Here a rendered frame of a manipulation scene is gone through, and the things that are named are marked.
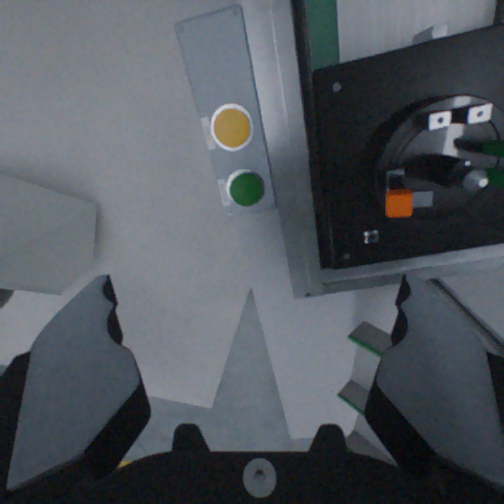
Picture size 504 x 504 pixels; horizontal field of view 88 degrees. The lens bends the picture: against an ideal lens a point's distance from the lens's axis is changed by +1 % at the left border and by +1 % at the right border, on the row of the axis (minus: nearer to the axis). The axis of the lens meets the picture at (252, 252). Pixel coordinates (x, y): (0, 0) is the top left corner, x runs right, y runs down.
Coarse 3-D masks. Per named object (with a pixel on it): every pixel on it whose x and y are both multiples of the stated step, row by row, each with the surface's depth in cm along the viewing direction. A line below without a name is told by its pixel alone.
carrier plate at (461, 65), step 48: (432, 48) 25; (480, 48) 25; (336, 96) 27; (384, 96) 27; (432, 96) 27; (480, 96) 27; (336, 144) 29; (336, 192) 32; (336, 240) 35; (384, 240) 35; (432, 240) 34; (480, 240) 34
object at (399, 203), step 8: (392, 176) 27; (400, 176) 27; (392, 184) 25; (400, 184) 25; (392, 192) 23; (400, 192) 22; (408, 192) 22; (416, 192) 22; (424, 192) 22; (432, 192) 22; (392, 200) 22; (400, 200) 22; (408, 200) 22; (416, 200) 23; (424, 200) 22; (432, 200) 22; (392, 208) 22; (400, 208) 22; (408, 208) 22; (392, 216) 23; (400, 216) 23
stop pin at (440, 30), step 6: (438, 24) 25; (444, 24) 25; (426, 30) 26; (432, 30) 25; (438, 30) 25; (444, 30) 25; (414, 36) 28; (420, 36) 27; (426, 36) 26; (432, 36) 25; (438, 36) 25; (444, 36) 25; (414, 42) 28; (420, 42) 27
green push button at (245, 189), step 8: (240, 176) 31; (248, 176) 31; (232, 184) 32; (240, 184) 32; (248, 184) 32; (256, 184) 32; (232, 192) 32; (240, 192) 32; (248, 192) 32; (256, 192) 32; (240, 200) 33; (248, 200) 33; (256, 200) 33
